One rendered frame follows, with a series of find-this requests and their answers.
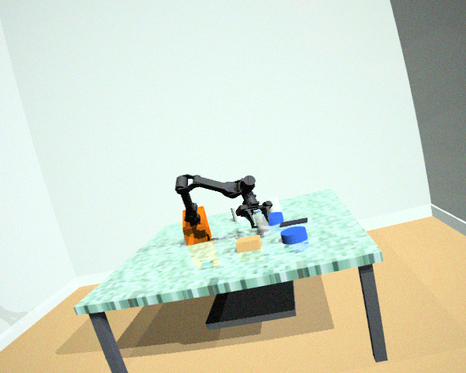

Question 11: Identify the blue cylinder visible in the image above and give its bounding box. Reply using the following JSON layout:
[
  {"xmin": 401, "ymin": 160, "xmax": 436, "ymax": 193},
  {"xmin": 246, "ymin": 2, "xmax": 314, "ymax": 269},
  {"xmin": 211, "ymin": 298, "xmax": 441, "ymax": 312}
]
[
  {"xmin": 280, "ymin": 226, "xmax": 308, "ymax": 245},
  {"xmin": 269, "ymin": 212, "xmax": 284, "ymax": 226}
]

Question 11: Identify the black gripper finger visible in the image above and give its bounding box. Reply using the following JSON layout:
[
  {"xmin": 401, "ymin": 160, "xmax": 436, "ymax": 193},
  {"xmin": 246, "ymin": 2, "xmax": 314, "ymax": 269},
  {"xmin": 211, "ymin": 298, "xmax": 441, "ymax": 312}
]
[
  {"xmin": 261, "ymin": 206, "xmax": 271, "ymax": 222},
  {"xmin": 241, "ymin": 209, "xmax": 255, "ymax": 225}
]

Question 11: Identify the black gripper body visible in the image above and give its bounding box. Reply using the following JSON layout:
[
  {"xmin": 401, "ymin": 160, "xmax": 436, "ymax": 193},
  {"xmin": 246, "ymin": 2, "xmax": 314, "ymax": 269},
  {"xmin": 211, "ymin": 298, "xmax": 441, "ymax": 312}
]
[{"xmin": 235, "ymin": 193, "xmax": 273, "ymax": 216}]

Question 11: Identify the glass french press coffee maker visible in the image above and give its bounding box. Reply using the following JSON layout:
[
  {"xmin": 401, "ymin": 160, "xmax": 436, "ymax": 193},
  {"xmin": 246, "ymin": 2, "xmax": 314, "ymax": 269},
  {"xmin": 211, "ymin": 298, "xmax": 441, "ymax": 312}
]
[{"xmin": 250, "ymin": 209, "xmax": 272, "ymax": 235}]

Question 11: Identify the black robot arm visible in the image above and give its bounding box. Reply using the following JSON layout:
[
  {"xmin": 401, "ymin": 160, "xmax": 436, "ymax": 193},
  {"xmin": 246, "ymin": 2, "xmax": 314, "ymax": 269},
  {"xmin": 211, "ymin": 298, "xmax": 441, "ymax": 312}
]
[{"xmin": 175, "ymin": 174, "xmax": 256, "ymax": 226}]

